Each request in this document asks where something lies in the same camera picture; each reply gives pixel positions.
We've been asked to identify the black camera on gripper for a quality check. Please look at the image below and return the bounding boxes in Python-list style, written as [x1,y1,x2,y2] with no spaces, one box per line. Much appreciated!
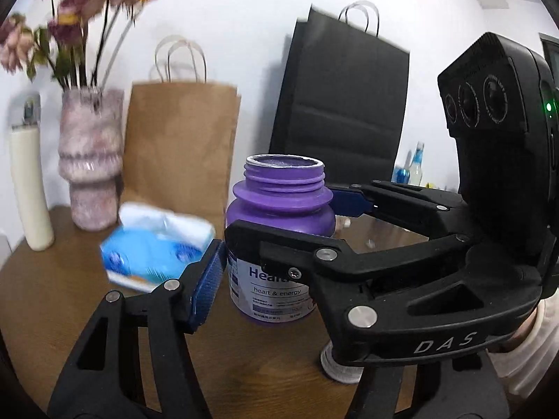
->
[438,32,558,266]

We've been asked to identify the blue tissue pack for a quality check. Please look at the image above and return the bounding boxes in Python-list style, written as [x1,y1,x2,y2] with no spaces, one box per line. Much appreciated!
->
[100,201,216,293]

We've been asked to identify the black paper bag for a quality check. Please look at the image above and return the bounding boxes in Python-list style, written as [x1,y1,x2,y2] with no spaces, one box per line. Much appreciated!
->
[269,9,410,184]

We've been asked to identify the blue soda can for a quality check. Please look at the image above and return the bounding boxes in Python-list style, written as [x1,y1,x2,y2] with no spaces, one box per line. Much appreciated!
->
[391,150,413,184]

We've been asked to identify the dried pink flowers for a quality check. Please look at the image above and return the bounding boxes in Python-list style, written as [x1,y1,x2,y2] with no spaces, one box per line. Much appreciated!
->
[1,0,153,91]

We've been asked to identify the brown paper bag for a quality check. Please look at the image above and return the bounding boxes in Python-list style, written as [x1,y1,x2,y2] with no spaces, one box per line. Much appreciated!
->
[120,34,243,238]

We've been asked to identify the cream white thermos bottle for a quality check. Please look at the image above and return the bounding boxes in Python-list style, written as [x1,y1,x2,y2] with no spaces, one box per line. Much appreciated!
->
[9,93,55,252]

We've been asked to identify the purple supplement bottle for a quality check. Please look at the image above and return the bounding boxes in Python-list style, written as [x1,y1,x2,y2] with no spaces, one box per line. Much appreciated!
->
[225,154,335,324]

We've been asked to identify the pink mottled ceramic vase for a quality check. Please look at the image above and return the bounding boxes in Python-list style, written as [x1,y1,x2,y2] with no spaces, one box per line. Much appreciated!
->
[58,88,124,232]

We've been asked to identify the white bottle cap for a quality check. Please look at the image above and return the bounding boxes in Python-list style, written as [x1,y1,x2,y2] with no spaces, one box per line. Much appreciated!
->
[319,341,364,385]

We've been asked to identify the right hand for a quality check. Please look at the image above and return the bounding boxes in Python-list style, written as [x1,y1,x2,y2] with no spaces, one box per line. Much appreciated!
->
[503,309,537,351]

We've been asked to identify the clear bottle blue cap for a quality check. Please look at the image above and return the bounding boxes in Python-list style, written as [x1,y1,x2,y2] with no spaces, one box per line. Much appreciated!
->
[408,142,424,185]

